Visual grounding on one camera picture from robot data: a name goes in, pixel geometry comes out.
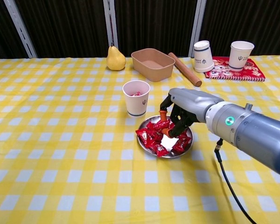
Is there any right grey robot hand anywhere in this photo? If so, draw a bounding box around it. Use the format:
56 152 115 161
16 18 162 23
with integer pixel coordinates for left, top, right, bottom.
159 88 224 139

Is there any inverted white paper cup stack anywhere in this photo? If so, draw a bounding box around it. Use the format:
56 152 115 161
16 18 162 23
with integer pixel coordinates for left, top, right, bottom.
193 40 215 73

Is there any white paper cup blue logo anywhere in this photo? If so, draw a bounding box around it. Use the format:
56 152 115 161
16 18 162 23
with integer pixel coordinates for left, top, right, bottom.
122 80 151 118
228 41 255 72

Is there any wooden rolling pin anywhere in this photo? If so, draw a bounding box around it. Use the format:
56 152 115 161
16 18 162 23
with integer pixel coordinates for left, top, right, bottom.
168 52 203 87

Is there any brown paper food tray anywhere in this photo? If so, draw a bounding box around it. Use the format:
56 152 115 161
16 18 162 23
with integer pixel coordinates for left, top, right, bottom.
131 48 175 83

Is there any round metal plate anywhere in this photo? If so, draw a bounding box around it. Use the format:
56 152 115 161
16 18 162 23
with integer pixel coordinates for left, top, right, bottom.
137 114 195 159

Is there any red spiral notebook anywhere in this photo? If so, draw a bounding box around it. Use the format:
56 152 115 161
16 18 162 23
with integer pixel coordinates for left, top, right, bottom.
204 56 266 83

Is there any yellow pear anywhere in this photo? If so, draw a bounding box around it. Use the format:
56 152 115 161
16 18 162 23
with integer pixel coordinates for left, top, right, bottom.
106 45 127 71

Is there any yellow white checkered tablecloth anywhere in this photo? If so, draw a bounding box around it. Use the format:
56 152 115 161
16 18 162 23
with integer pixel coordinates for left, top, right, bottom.
0 55 280 224

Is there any black pleated curtain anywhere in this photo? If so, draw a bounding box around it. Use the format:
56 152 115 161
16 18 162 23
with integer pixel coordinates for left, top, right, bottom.
0 0 280 59

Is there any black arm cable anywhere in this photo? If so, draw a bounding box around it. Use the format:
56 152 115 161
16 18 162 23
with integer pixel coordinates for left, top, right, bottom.
214 138 257 224

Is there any white metal frame post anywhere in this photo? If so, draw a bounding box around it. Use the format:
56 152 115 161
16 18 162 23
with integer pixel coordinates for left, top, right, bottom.
3 0 38 59
103 0 119 58
188 0 207 58

